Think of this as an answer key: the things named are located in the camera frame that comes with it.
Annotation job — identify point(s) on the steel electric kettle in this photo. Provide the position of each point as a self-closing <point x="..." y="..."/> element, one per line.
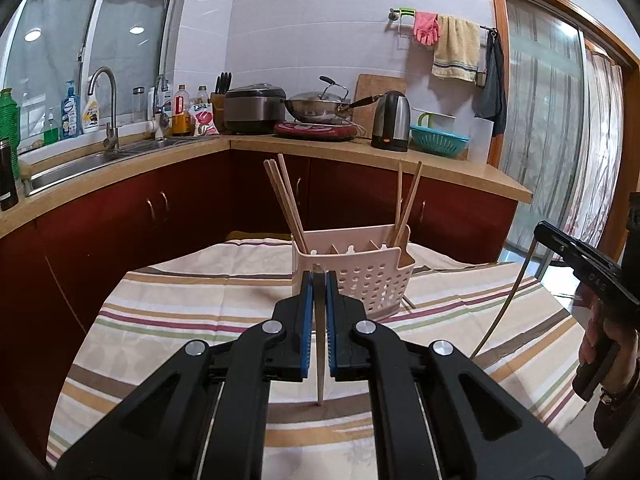
<point x="392" y="122"/>

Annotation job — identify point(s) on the metal towel rack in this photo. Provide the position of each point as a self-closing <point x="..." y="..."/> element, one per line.
<point x="400" y="22"/>

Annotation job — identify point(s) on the blue dish soap bottle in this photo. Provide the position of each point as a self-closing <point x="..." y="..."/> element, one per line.
<point x="70" y="115"/>

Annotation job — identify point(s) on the white plastic bottle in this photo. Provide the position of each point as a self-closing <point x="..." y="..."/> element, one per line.
<point x="168" y="102"/>

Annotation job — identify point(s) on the black thermos bottle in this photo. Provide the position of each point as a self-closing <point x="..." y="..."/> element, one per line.
<point x="7" y="180"/>

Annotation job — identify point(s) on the tall steel faucet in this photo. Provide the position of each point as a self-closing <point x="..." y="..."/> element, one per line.
<point x="111" y="130"/>

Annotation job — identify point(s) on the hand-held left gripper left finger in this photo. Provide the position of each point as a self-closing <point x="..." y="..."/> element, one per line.
<point x="308" y="335"/>

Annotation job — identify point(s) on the wooden cutting board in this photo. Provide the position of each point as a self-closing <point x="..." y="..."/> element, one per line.
<point x="372" y="87"/>

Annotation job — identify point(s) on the yellow towel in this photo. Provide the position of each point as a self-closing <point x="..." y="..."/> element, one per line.
<point x="455" y="52"/>

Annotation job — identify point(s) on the white plastic container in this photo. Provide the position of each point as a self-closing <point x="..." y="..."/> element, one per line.
<point x="481" y="140"/>

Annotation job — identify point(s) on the pink rubber gloves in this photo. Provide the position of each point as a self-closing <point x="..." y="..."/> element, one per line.
<point x="426" y="30"/>

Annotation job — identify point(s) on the cooking oil bottle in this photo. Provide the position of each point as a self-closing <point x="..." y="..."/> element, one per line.
<point x="181" y="117"/>

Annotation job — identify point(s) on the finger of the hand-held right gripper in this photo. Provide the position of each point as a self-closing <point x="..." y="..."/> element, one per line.
<point x="575" y="252"/>

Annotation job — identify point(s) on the long wooden chopstick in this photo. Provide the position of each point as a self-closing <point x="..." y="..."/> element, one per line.
<point x="319" y="390"/>
<point x="409" y="303"/>
<point x="293" y="205"/>
<point x="510" y="300"/>
<point x="408" y="200"/>
<point x="283" y="205"/>
<point x="287" y="205"/>

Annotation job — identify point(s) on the red white snack bag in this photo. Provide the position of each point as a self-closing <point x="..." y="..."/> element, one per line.
<point x="205" y="120"/>

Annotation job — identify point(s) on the teal colander basket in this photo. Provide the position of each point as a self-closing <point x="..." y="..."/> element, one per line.
<point x="440" y="142"/>

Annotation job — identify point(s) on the green hook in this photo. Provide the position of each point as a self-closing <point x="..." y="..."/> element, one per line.
<point x="404" y="12"/>

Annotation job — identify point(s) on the olive cushion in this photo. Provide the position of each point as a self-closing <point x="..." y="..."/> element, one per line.
<point x="252" y="235"/>

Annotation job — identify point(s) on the grey rice cooker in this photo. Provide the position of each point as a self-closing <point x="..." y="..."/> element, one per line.
<point x="252" y="110"/>

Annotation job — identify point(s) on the wooden knife block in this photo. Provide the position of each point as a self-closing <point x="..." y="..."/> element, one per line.
<point x="220" y="105"/>

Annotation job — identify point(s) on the white spray cleaner bottle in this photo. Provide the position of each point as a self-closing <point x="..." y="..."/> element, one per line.
<point x="91" y="112"/>

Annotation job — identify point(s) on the red induction cooker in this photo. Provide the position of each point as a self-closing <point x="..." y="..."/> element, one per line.
<point x="315" y="130"/>

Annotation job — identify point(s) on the dark grey cloth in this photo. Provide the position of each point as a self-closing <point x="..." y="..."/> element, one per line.
<point x="492" y="95"/>

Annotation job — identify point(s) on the glass wok lid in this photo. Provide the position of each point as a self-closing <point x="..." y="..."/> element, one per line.
<point x="320" y="95"/>

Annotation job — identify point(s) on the steel wok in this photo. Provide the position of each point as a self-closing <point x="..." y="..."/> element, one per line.
<point x="320" y="112"/>

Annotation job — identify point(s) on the clear glass jar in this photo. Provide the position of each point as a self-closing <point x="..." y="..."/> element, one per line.
<point x="138" y="105"/>

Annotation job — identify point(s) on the striped tablecloth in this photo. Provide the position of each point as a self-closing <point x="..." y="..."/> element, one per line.
<point x="175" y="310"/>

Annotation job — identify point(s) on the green soap pump bottle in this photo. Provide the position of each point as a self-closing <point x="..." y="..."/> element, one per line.
<point x="51" y="132"/>

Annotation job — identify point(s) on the aluminium sliding window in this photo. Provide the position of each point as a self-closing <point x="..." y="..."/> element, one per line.
<point x="125" y="35"/>

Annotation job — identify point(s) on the person's right forearm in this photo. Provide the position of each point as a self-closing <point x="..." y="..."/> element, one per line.
<point x="620" y="425"/>

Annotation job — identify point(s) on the pink perforated utensil holder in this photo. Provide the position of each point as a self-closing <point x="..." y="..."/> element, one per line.
<point x="365" y="275"/>

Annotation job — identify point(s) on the green thermos flask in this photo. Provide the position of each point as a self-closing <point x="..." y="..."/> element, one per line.
<point x="9" y="125"/>

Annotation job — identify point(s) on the steel kitchen sink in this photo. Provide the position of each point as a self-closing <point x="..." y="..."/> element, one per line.
<point x="100" y="160"/>

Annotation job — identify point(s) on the person's right hand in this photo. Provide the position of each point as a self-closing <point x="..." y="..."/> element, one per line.
<point x="622" y="355"/>

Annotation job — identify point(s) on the sliding glass door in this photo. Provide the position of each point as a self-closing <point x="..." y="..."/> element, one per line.
<point x="545" y="135"/>

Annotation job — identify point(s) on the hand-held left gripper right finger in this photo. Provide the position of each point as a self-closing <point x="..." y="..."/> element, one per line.
<point x="331" y="330"/>

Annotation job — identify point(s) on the small sauce bottle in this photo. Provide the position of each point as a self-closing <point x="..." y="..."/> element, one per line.
<point x="202" y="95"/>

